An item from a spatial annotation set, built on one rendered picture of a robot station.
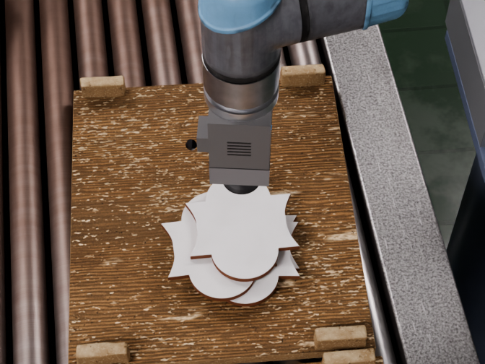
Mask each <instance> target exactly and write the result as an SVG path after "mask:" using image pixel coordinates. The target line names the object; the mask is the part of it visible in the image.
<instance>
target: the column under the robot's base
mask: <svg viewBox="0 0 485 364"><path fill-rule="evenodd" d="M445 42H446V45H447V49H448V53H449V55H450V60H451V63H452V66H453V71H454V74H455V78H456V82H457V84H458V89H459V92H460V96H461V100H462V103H463V107H464V111H465V113H466V118H467V121H468V125H469V129H470V132H471V136H472V140H473V144H474V147H475V150H476V156H475V158H474V161H473V165H472V168H471V172H470V175H469V177H468V182H467V184H466V189H465V191H464V194H463V198H462V201H461V203H460V208H459V210H458V215H457V217H456V220H455V224H454V227H453V231H452V234H451V236H450V241H449V243H448V246H447V250H446V251H447V255H448V258H449V261H450V266H451V268H452V271H453V275H454V278H455V282H456V285H457V288H458V292H459V295H460V299H461V302H462V304H463V309H464V311H465V314H466V318H467V321H468V325H469V328H470V331H471V335H472V338H473V342H474V345H475V348H476V352H477V355H478V357H479V362H480V364H485V147H480V145H479V141H478V138H477V135H476V130H475V127H474V125H473V120H472V117H471V112H470V109H469V107H468V101H467V99H466V94H465V91H464V88H463V83H462V81H461V78H460V73H459V70H458V65H457V63H456V60H455V55H454V52H453V47H452V44H451V42H450V37H449V34H448V31H447V30H446V34H445Z"/></svg>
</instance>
